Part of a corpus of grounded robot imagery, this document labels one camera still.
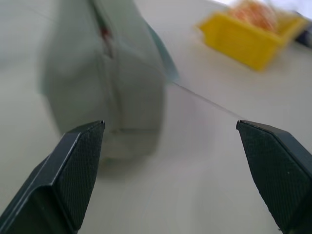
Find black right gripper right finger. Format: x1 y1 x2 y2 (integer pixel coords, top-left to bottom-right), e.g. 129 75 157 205
235 119 312 234

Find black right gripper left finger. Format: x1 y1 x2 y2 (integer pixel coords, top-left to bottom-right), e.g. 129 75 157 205
0 120 106 234

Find pale green fabric pouch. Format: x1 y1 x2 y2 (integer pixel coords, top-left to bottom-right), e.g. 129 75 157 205
39 0 181 161

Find yellow plastic bin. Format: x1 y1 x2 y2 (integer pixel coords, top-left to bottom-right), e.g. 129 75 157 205
195 11 308 72

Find dark blurred object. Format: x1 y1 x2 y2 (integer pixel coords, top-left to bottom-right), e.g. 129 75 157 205
295 18 312 47

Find orange mesh-wrapped item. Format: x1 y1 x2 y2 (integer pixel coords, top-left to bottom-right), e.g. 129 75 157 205
228 0 281 32

